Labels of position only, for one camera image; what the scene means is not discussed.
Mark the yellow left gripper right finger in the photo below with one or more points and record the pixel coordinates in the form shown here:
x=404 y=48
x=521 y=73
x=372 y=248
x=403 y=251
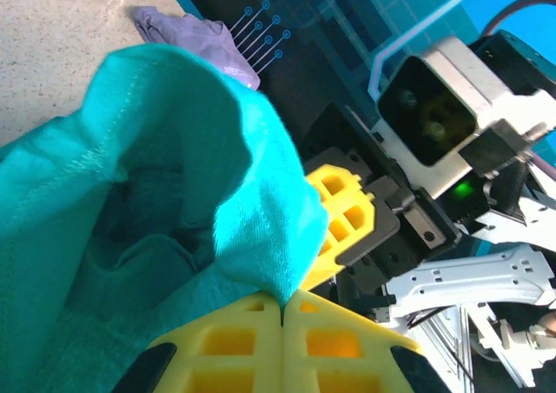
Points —
x=343 y=349

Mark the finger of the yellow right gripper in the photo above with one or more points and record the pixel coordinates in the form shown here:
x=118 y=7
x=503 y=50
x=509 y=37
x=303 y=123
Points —
x=323 y=271
x=343 y=206

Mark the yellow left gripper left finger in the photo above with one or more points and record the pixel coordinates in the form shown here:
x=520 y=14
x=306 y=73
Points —
x=226 y=349

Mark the teal t-shirt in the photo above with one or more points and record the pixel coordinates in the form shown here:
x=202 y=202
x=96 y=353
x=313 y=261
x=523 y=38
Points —
x=152 y=193

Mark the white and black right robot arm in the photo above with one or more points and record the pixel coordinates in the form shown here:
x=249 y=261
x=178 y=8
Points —
x=478 y=275

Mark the folded purple t-shirt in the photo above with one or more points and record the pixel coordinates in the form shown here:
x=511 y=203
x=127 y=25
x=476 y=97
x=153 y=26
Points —
x=204 y=45

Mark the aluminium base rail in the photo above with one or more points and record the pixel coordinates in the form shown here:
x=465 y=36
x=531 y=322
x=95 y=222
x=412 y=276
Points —
x=438 y=349

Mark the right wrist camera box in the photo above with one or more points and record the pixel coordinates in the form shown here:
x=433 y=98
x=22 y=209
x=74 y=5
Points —
x=438 y=115

